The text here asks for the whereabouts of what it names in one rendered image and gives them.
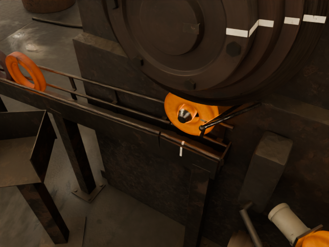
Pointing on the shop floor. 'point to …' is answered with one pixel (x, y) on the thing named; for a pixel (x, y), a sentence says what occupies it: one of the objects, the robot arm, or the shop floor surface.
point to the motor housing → (243, 240)
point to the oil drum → (47, 5)
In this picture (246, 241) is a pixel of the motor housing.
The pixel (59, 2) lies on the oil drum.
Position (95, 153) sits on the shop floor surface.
